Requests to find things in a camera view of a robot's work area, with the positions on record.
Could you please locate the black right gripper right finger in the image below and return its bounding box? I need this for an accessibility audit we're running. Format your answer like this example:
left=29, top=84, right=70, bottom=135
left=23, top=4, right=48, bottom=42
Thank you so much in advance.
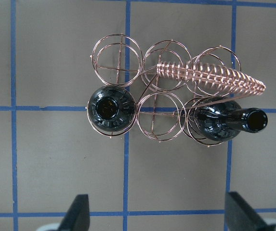
left=225, top=192, right=268, bottom=231

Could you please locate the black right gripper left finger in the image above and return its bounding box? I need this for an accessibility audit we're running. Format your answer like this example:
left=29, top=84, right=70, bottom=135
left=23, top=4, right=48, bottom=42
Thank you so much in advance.
left=58, top=194, right=90, bottom=231

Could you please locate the dark wine bottle tilted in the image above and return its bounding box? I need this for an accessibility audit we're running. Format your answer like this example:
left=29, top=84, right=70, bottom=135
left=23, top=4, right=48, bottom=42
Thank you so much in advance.
left=194, top=97, right=268, bottom=141

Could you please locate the dark wine bottle in basket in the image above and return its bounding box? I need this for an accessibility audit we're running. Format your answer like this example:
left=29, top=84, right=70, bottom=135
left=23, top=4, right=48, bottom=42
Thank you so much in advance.
left=87, top=85, right=136, bottom=133

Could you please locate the copper wire wine basket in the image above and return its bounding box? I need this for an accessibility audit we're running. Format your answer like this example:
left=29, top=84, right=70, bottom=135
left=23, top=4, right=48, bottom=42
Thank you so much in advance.
left=88, top=34, right=266, bottom=147

